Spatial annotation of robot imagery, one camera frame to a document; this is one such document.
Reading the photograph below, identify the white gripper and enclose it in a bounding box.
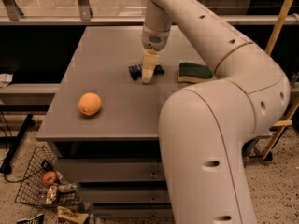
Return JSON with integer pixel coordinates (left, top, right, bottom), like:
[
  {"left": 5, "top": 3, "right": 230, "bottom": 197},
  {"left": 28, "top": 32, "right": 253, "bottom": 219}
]
[{"left": 141, "top": 23, "right": 170, "bottom": 84}]

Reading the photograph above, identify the blue rxbar wrapper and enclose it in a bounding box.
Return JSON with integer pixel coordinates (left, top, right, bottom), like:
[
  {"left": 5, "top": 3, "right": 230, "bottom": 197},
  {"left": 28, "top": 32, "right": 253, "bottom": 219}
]
[{"left": 128, "top": 64, "right": 164, "bottom": 81}]

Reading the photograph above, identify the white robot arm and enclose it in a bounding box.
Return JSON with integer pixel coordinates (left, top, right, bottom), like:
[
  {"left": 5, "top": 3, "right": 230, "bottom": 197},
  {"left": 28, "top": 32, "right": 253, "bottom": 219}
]
[{"left": 142, "top": 0, "right": 291, "bottom": 224}]

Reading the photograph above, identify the green yellow sponge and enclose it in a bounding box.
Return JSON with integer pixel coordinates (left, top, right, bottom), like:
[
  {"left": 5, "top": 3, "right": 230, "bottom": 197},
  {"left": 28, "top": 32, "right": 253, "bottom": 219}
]
[{"left": 178, "top": 62, "right": 214, "bottom": 83}]

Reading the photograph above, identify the orange fruit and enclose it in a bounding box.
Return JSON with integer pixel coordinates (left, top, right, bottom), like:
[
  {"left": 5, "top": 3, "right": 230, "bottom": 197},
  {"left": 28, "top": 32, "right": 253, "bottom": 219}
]
[{"left": 78, "top": 92, "right": 102, "bottom": 116}]

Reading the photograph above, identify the grey drawer cabinet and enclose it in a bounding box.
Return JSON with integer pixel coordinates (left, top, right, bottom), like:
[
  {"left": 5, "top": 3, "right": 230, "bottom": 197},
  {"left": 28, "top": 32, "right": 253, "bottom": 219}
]
[{"left": 36, "top": 25, "right": 271, "bottom": 220}]

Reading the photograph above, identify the metal window railing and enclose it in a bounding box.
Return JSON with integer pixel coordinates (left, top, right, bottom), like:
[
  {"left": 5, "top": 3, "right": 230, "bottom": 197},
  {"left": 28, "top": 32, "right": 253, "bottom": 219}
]
[{"left": 0, "top": 0, "right": 286, "bottom": 25}]

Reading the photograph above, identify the red apple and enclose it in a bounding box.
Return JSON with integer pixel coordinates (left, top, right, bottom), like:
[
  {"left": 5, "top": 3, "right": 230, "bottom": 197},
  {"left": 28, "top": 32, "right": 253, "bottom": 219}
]
[{"left": 42, "top": 171, "right": 57, "bottom": 186}]

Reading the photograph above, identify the silver snack packet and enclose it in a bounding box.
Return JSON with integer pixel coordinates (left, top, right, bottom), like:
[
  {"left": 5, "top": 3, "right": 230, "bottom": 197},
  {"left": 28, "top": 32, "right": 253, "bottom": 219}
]
[{"left": 46, "top": 184, "right": 59, "bottom": 205}]

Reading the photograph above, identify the yellow chip bag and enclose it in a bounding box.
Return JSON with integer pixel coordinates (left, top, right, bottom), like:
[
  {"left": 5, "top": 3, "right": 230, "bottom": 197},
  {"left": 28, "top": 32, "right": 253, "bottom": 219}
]
[{"left": 57, "top": 206, "right": 89, "bottom": 224}]

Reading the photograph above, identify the black floor stand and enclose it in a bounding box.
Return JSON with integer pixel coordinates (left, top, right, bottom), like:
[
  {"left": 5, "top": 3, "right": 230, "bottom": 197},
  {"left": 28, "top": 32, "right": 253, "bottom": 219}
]
[{"left": 0, "top": 105, "right": 50, "bottom": 174}]

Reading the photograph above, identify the dark blue snack bag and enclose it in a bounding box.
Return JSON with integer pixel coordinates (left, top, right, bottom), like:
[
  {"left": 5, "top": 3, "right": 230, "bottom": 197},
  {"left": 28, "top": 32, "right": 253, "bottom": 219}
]
[{"left": 16, "top": 214, "right": 44, "bottom": 224}]

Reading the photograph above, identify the black wire basket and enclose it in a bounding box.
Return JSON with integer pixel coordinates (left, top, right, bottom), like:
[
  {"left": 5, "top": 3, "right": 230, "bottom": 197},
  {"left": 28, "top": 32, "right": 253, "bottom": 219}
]
[{"left": 15, "top": 147, "right": 79, "bottom": 208}]

